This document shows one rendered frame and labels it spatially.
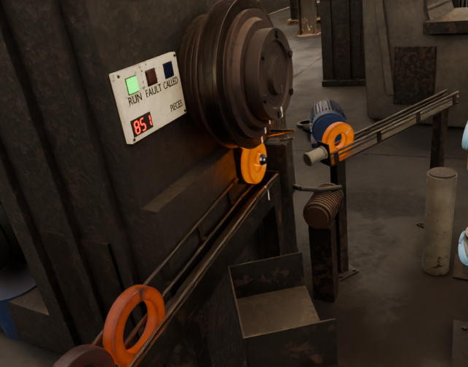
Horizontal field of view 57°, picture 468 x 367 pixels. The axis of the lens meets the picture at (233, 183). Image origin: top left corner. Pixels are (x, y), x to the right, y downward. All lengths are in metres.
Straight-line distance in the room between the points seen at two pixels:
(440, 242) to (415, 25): 2.23
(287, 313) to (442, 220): 1.13
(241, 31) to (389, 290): 1.40
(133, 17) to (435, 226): 1.57
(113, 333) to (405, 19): 3.49
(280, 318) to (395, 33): 3.21
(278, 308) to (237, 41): 0.75
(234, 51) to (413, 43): 2.87
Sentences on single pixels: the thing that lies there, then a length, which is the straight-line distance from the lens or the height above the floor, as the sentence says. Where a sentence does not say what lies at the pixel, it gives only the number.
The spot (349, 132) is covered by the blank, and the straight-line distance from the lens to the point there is 1.96.
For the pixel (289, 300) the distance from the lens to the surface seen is 1.22.
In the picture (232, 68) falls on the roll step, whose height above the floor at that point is 1.18.
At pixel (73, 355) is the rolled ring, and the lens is 0.97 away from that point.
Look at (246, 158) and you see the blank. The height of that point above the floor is 0.85.
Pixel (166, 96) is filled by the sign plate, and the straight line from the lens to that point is 1.25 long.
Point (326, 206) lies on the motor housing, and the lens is 1.81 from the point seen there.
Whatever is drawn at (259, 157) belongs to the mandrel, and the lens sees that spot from 1.50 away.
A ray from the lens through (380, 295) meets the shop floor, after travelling 2.17.
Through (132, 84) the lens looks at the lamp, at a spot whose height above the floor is 1.20.
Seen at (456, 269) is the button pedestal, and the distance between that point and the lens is 2.36.
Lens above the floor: 1.41
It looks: 25 degrees down
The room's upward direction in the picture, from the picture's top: 9 degrees counter-clockwise
